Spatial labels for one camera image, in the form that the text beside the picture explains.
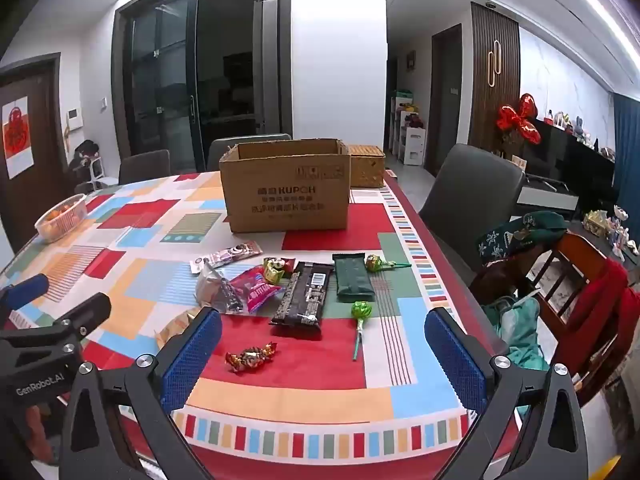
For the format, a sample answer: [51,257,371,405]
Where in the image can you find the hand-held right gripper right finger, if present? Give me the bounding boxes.
[424,306,592,480]

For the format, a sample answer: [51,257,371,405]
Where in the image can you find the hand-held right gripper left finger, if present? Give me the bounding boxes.
[59,306,224,480]

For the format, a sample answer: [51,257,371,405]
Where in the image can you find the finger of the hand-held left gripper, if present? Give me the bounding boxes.
[0,274,51,330]
[47,292,112,342]

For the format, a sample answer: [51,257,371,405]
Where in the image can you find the gold foil snack packet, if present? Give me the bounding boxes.
[155,309,201,351]

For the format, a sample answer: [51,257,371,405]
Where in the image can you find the red gold candy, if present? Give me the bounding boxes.
[225,341,278,374]

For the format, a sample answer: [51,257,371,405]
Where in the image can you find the black white-ended snack packet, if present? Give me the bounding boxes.
[194,262,246,315]

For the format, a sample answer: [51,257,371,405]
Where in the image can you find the bright pink snack packet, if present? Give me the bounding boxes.
[227,266,283,314]

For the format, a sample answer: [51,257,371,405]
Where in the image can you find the pink white snack packet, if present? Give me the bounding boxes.
[190,241,264,276]

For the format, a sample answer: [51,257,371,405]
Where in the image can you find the bright green lollipop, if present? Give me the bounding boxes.
[350,301,374,362]

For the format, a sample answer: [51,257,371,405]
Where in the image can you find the long black snack packet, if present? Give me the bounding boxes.
[269,261,335,340]

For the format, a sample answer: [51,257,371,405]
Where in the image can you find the gold green lollipop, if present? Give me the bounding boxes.
[365,254,413,275]

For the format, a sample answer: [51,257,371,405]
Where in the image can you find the dark green snack packet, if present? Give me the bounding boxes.
[332,252,376,303]

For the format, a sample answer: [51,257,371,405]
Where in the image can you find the brown cardboard box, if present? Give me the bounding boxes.
[219,138,352,234]

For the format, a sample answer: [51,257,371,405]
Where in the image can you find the teal cloth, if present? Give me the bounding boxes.
[482,295,549,373]

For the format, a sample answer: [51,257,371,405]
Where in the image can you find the white slatted basket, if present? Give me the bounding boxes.
[34,193,88,242]

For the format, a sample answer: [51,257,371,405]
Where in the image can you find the brown wooden door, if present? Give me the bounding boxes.
[0,54,68,253]

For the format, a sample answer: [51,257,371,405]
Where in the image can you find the colourful patchwork tablecloth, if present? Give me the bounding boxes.
[0,170,511,480]

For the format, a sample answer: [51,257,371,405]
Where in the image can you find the white stool with dark bag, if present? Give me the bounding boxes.
[69,139,120,193]

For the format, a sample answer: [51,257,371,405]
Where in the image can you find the dark green patterned cloth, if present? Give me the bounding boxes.
[475,210,568,263]

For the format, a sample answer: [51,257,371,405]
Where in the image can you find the red white door poster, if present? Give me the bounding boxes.
[2,94,36,180]

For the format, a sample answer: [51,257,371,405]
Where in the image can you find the grey dining chair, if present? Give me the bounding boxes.
[118,149,172,186]
[206,133,292,172]

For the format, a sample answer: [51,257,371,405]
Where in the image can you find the wooden chair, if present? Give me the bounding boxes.
[520,232,640,406]

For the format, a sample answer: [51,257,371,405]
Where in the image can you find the red cloth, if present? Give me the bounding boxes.
[567,259,640,341]

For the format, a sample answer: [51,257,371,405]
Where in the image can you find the large grey padded chair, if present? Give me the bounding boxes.
[419,143,527,273]

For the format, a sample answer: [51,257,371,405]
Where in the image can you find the grey flat appliance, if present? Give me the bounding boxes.
[515,172,581,221]

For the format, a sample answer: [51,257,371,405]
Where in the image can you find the gold ornament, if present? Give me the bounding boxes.
[583,209,612,236]

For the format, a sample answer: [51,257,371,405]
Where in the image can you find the white toy figure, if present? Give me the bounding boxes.
[607,206,640,261]

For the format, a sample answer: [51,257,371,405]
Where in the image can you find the woven wicker basket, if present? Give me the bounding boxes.
[346,144,387,190]

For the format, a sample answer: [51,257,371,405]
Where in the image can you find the white storage shelf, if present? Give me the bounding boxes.
[392,91,427,166]

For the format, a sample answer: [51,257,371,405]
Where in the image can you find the black sideboard cabinet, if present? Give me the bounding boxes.
[520,117,617,211]

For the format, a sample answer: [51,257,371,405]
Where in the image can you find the glass sliding door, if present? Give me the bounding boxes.
[112,0,293,173]

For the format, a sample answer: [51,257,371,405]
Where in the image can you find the red foil bow balloon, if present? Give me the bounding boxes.
[496,92,542,146]

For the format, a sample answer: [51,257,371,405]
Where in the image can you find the dark hallway door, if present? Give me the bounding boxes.
[430,25,464,177]

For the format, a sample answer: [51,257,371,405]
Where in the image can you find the row of small figurines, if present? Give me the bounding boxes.
[544,109,617,161]

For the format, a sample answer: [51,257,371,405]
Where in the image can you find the blue curtain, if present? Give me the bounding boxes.
[611,92,640,217]

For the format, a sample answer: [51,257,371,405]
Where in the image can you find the dark slatted cabinet door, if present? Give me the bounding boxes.
[469,2,522,153]

